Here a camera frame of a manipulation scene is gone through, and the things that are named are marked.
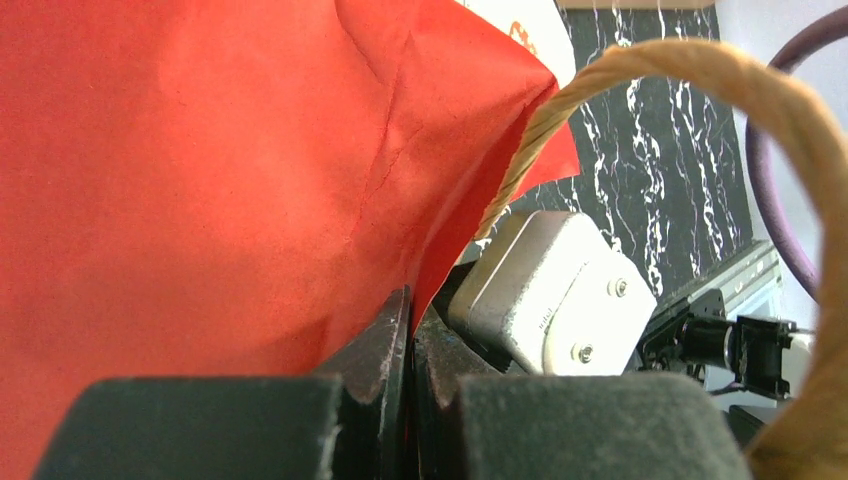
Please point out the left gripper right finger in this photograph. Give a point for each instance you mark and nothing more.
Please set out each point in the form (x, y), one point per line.
(474, 422)

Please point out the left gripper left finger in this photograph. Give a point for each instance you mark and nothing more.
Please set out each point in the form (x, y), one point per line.
(343, 420)

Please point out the red brown paper bag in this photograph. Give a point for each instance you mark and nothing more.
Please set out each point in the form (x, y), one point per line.
(234, 188)

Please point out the strawberry print tray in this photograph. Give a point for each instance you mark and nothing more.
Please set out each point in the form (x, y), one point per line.
(537, 26)

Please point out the peach desk organizer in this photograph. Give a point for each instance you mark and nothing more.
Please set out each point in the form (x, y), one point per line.
(636, 4)

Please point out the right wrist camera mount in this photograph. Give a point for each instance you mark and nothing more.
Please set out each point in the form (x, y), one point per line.
(552, 293)

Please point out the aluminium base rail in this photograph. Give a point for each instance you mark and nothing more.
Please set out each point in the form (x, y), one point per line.
(750, 280)

